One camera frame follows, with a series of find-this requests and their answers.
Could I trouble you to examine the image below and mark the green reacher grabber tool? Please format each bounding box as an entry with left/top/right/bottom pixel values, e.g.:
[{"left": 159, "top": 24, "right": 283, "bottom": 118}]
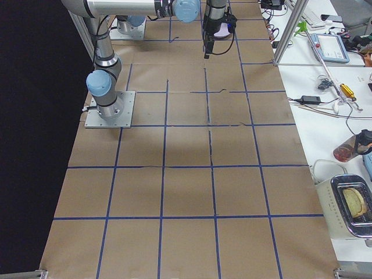
[{"left": 294, "top": 22, "right": 363, "bottom": 112}]

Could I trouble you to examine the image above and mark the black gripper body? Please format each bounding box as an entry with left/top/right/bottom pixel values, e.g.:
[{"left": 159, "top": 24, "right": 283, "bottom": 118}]
[{"left": 203, "top": 27, "right": 217, "bottom": 55}]

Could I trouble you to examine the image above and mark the lilac plate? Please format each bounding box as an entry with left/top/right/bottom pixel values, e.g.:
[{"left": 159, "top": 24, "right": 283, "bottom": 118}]
[{"left": 214, "top": 23, "right": 231, "bottom": 39}]

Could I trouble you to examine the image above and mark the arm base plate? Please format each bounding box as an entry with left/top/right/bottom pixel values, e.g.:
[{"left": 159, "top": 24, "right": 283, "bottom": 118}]
[
  {"left": 84, "top": 91, "right": 135, "bottom": 128},
  {"left": 110, "top": 20, "right": 146, "bottom": 41}
]

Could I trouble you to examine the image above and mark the brown paper table cover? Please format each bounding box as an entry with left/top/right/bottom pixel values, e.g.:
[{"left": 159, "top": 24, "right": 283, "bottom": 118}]
[{"left": 40, "top": 1, "right": 337, "bottom": 278}]

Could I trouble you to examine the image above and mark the bread slice in toaster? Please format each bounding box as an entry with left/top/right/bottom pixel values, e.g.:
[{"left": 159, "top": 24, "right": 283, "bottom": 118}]
[{"left": 342, "top": 188, "right": 367, "bottom": 218}]

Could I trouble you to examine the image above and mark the aluminium frame post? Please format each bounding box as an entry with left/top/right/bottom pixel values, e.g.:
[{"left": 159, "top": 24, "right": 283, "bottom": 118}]
[{"left": 273, "top": 0, "right": 308, "bottom": 66}]

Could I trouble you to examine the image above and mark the black power adapter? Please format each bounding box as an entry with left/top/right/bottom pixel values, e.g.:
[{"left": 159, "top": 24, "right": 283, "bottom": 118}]
[{"left": 300, "top": 95, "right": 321, "bottom": 105}]

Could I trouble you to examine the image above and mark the cream toaster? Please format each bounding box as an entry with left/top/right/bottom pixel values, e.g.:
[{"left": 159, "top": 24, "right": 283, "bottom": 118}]
[{"left": 316, "top": 174, "right": 371, "bottom": 241}]

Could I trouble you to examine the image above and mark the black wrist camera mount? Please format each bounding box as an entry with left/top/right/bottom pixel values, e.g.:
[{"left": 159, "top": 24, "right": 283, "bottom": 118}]
[{"left": 223, "top": 13, "right": 237, "bottom": 34}]

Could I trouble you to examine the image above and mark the blue teach pendant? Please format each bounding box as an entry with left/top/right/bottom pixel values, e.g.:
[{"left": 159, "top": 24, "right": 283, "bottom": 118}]
[{"left": 310, "top": 33, "right": 350, "bottom": 64}]

